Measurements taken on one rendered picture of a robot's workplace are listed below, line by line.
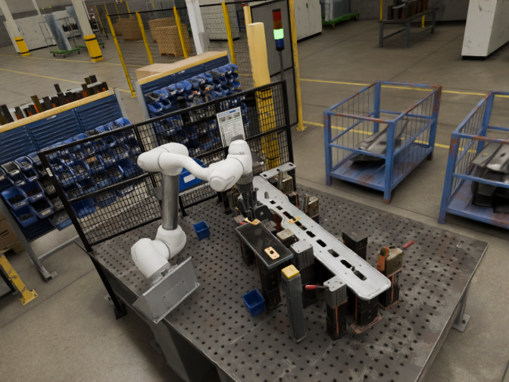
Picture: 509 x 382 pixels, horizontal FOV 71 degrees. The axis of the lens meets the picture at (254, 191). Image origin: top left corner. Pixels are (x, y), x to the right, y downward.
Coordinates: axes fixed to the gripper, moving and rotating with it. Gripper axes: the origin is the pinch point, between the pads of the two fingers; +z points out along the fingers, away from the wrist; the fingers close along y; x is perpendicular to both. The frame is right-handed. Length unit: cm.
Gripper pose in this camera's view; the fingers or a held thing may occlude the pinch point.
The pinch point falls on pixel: (251, 214)
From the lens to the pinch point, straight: 186.4
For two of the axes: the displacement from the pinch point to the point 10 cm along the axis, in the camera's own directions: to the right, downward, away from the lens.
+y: 6.8, -4.6, 5.7
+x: -7.2, -2.6, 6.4
